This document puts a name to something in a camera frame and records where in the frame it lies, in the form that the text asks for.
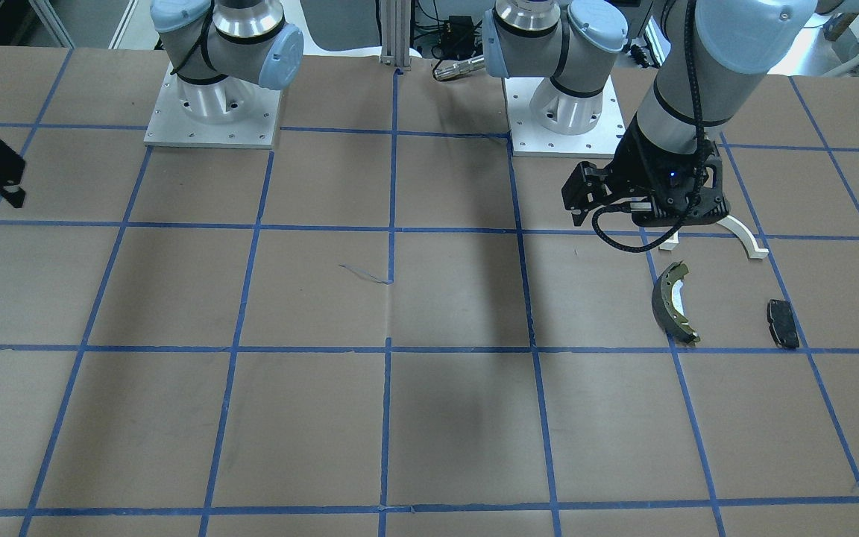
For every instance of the silver cylindrical tool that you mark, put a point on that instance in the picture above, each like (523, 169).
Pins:
(458, 69)

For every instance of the loose blue thread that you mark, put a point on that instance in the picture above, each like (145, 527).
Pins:
(366, 275)

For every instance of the black brake pad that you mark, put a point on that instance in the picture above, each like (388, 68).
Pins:
(782, 324)

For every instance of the white curved plastic part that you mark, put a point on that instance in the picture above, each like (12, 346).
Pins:
(750, 244)

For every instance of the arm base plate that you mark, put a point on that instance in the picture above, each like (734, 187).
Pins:
(545, 122)
(227, 114)

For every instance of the green brake shoe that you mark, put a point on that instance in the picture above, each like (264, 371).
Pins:
(667, 304)

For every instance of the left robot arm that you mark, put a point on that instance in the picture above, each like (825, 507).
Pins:
(719, 52)

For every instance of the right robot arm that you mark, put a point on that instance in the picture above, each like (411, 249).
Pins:
(229, 62)

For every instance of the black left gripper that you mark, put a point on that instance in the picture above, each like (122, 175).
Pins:
(634, 170)

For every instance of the aluminium frame post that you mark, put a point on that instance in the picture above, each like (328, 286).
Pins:
(395, 26)

